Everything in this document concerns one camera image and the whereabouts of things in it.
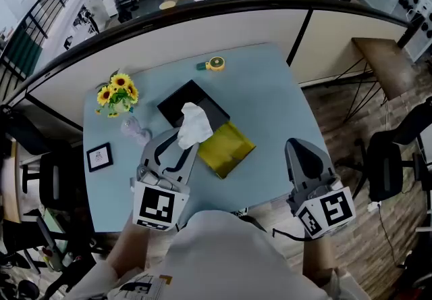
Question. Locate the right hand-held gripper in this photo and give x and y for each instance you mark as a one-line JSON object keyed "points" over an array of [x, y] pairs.
{"points": [[334, 209]]}

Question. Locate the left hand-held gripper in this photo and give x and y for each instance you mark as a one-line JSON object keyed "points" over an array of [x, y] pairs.
{"points": [[155, 205]]}

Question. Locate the white tissue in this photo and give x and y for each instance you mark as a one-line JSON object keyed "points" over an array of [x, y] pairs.
{"points": [[195, 124]]}

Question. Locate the black box with yellow interior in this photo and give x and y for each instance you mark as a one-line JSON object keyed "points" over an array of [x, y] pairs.
{"points": [[233, 153]]}

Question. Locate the person's left forearm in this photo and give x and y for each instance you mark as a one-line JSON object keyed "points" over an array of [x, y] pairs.
{"points": [[130, 248]]}

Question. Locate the person's right forearm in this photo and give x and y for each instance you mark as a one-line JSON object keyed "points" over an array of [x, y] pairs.
{"points": [[319, 256]]}

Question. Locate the small purple dumbbell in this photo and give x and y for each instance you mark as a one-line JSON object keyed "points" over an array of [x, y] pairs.
{"points": [[135, 131]]}

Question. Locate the black framed picture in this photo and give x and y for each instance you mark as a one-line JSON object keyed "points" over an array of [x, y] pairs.
{"points": [[99, 157]]}

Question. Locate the black office chair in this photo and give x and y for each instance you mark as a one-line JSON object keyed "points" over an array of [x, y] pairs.
{"points": [[384, 163], [57, 173]]}

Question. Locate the white power strip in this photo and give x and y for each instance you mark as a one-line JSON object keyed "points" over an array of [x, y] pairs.
{"points": [[374, 206]]}

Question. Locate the person's black and white shoe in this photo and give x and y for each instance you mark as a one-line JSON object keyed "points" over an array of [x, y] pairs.
{"points": [[240, 213]]}

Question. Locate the potted sunflower bouquet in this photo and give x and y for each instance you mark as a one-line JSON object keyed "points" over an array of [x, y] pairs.
{"points": [[118, 92]]}

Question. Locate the yellow and green handheld fan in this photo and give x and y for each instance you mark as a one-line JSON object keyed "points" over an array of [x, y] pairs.
{"points": [[216, 63]]}

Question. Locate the person's beige shirt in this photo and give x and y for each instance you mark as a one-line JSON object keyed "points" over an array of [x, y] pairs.
{"points": [[222, 258]]}

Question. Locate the brown wooden side desk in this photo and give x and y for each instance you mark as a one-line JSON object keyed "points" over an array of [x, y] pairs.
{"points": [[384, 62]]}

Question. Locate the light wooden desk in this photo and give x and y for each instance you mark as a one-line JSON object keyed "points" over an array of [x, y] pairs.
{"points": [[10, 183]]}

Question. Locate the black metal railing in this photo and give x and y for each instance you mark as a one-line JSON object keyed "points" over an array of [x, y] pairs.
{"points": [[44, 15]]}

